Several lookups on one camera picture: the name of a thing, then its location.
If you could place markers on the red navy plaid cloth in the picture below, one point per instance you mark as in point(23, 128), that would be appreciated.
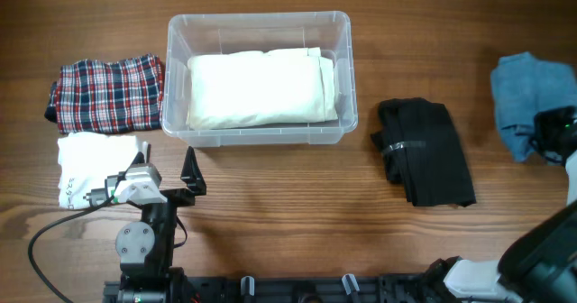
point(108, 97)

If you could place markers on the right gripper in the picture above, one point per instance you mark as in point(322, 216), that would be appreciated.
point(549, 120)

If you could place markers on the clear plastic storage container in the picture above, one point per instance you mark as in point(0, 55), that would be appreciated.
point(190, 35)

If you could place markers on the white printed folded t-shirt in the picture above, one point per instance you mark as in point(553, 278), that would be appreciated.
point(87, 159)

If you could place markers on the cream cloth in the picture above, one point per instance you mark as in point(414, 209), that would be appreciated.
point(250, 88)

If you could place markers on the black folded garment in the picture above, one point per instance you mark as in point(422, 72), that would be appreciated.
point(421, 150)

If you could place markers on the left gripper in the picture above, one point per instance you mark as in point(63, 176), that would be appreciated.
point(193, 176)

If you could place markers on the blue denim jeans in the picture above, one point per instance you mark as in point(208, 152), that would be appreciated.
point(523, 86)

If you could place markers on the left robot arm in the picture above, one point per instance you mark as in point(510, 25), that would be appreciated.
point(146, 247)

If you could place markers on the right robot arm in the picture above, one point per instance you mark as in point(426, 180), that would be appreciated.
point(541, 265)

